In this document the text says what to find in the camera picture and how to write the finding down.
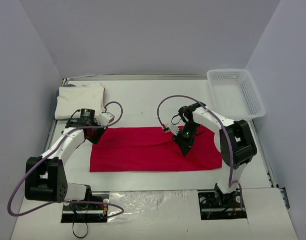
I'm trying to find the red t-shirt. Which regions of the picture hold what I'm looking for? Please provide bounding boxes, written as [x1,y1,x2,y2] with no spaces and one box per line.
[89,127,222,173]

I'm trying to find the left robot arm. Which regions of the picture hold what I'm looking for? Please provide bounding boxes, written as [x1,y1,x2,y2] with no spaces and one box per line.
[25,108,114,209]

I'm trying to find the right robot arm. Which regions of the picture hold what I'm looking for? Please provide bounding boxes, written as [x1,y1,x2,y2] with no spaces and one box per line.
[172,103,257,207]

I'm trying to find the folded white t-shirt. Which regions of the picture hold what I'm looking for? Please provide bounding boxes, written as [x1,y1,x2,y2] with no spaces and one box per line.
[54,83,105,120]

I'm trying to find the white plastic basket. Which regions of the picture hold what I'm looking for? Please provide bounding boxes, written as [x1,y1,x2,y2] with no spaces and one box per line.
[207,68,266,121]

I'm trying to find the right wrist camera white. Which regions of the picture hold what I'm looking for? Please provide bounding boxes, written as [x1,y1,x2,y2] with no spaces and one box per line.
[164,123,180,136]

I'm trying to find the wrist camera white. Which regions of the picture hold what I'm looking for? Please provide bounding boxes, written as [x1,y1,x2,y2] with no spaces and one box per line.
[96,112,115,126]
[164,123,180,136]

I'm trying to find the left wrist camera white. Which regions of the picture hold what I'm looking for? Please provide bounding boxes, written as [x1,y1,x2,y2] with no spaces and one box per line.
[96,112,115,126]

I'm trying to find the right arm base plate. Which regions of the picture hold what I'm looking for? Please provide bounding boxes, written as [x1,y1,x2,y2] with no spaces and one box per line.
[198,190,247,221]

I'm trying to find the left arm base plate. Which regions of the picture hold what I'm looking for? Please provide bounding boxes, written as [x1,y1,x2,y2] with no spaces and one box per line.
[61,203,108,224]

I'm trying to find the thin black cable loop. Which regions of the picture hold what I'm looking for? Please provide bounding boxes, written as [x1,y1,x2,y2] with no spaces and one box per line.
[72,221,90,238]

